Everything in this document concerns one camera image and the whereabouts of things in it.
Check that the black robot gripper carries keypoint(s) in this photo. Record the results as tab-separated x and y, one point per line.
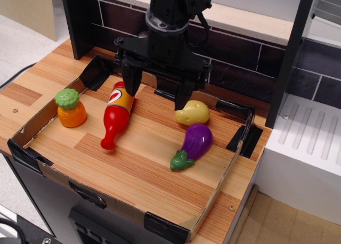
165	53

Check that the red toy hot sauce bottle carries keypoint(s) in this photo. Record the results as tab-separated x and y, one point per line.
116	114

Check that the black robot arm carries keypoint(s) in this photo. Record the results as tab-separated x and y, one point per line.
177	11

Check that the cardboard fence with black tape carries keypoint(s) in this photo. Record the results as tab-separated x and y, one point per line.
131	189

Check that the yellow toy potato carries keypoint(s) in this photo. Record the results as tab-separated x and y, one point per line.
194	112

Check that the white salt shaker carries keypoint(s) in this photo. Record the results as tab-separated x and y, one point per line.
143	34

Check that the purple toy eggplant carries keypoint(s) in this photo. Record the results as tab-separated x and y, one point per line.
198	140

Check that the orange toy carrot green top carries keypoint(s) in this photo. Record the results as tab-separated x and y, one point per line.
71	111

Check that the black oven front panel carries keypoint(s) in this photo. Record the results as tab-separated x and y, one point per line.
90	231

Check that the white toy sink drainboard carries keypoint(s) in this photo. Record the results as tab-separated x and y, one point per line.
300	165

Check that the black shelf frame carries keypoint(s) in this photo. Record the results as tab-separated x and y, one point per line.
251	55

